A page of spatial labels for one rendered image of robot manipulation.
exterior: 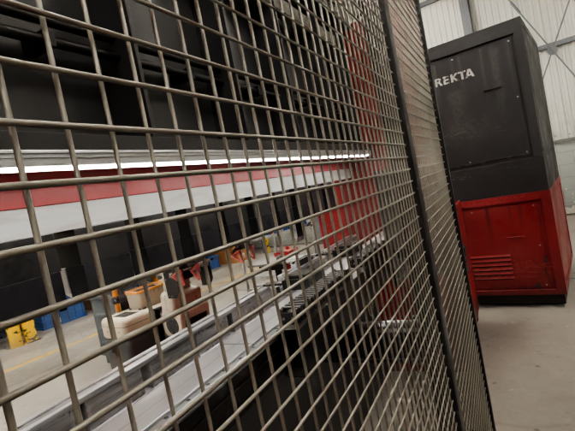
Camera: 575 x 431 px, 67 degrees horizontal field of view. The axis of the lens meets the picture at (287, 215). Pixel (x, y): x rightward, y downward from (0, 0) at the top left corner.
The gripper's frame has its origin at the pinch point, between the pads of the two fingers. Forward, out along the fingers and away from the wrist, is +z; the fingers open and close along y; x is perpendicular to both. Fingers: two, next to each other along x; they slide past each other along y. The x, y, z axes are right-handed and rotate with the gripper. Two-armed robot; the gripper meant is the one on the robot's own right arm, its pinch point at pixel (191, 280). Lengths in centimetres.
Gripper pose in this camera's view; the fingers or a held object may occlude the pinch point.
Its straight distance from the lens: 216.9
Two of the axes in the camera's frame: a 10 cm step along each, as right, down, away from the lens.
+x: -6.2, 5.6, 5.5
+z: 5.4, 8.1, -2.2
